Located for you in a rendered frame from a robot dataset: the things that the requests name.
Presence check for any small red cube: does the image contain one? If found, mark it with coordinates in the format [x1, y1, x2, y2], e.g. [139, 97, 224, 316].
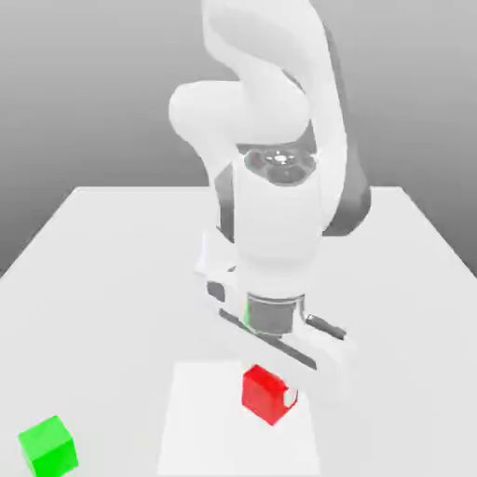
[240, 363, 299, 427]

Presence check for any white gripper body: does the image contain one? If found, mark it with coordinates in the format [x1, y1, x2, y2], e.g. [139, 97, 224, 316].
[214, 297, 358, 406]

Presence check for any small green cube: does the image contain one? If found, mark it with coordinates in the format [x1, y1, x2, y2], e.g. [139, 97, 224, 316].
[17, 415, 80, 477]

